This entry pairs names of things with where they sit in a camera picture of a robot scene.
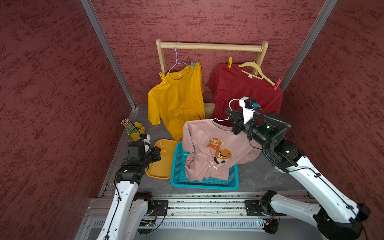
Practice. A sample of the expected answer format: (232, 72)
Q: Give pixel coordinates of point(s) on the yellow pencil cup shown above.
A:
(140, 129)

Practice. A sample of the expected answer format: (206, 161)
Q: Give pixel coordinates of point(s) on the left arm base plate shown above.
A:
(158, 208)

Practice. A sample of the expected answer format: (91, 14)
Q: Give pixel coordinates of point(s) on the pencils bundle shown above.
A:
(130, 127)

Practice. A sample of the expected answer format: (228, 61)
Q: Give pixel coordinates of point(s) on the yellow clothespin on red shirt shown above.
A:
(230, 61)

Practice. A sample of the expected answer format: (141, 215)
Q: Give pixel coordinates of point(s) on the wooden clothes rack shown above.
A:
(261, 50)

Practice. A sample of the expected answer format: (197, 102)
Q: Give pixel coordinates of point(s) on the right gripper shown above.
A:
(237, 123)

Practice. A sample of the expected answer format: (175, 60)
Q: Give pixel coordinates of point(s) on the light blue wire hanger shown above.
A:
(177, 62)

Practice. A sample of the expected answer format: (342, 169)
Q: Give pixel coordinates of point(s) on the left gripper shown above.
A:
(155, 151)

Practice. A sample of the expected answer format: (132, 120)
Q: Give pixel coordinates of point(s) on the yellow t-shirt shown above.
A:
(177, 100)

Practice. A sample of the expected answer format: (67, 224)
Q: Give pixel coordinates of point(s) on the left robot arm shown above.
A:
(130, 206)

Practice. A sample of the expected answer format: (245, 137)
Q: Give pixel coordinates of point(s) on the yellow plastic tray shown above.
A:
(162, 169)

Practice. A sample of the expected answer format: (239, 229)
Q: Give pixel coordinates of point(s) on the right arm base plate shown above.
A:
(255, 209)

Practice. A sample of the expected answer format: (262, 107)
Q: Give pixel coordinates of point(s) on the teal plastic basket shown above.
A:
(179, 179)

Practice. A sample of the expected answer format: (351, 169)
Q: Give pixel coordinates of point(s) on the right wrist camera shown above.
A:
(248, 105)

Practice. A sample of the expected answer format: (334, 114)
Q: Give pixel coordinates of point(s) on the white wire hanger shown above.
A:
(219, 114)

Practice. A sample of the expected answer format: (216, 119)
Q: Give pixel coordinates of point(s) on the pink clothespin on red shirt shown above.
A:
(277, 85)

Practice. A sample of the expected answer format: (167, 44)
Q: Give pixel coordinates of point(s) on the pink printed t-shirt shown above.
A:
(213, 149)

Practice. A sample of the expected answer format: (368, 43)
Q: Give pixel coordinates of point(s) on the dark red t-shirt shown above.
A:
(231, 83)

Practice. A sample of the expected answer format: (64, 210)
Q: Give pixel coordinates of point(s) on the cream plastic hanger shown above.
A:
(257, 71)

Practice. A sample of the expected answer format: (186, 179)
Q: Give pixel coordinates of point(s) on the aluminium mounting rail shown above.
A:
(211, 212)

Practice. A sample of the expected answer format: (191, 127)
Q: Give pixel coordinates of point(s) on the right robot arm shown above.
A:
(335, 215)

